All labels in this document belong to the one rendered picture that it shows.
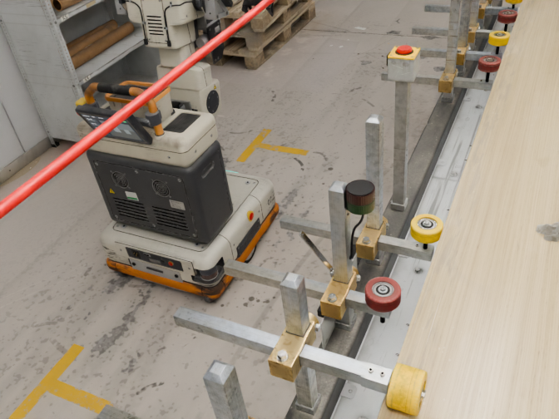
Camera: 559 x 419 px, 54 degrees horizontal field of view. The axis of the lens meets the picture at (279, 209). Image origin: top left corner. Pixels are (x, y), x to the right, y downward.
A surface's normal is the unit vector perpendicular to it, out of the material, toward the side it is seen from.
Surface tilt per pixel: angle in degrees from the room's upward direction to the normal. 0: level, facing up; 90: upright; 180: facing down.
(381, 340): 0
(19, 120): 90
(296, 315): 90
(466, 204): 0
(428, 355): 0
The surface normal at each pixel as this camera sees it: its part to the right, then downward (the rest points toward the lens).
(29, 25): -0.42, 0.60
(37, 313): -0.11, -0.78
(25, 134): 0.90, 0.19
